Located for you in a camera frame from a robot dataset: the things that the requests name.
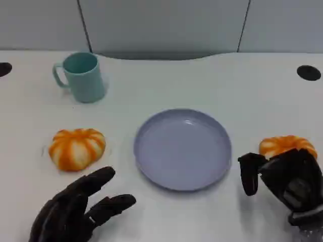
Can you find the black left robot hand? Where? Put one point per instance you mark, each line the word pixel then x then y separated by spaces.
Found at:
pixel 65 211

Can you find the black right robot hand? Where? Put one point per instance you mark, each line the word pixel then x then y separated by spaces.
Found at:
pixel 290 181

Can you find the pale green mug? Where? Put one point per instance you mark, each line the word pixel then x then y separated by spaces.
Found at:
pixel 83 78

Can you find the lilac plate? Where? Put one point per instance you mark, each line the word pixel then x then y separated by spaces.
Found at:
pixel 183 149

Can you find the orange white toy bread roll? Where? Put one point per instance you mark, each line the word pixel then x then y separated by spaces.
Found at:
pixel 282 144
pixel 75 148

